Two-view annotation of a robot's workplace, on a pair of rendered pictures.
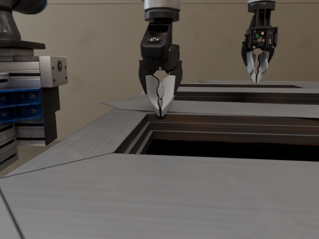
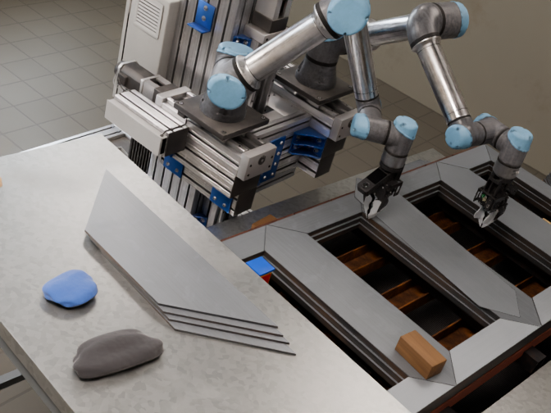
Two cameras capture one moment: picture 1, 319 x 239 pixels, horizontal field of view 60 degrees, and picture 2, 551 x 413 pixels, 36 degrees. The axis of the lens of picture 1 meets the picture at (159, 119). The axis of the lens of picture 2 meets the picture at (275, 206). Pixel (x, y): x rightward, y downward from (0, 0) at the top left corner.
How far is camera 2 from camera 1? 2.23 m
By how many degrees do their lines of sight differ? 35
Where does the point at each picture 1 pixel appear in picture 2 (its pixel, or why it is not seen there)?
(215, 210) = (306, 268)
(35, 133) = (311, 165)
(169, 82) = (376, 203)
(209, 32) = not seen: outside the picture
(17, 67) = (318, 115)
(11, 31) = (328, 83)
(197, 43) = not seen: outside the picture
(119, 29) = not seen: outside the picture
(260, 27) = (484, 192)
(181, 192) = (306, 260)
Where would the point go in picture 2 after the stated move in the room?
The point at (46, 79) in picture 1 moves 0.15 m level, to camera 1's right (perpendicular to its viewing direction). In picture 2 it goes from (334, 134) to (367, 155)
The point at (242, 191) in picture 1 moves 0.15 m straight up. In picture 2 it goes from (320, 270) to (334, 229)
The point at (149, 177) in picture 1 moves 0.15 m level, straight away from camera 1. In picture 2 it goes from (304, 250) to (332, 232)
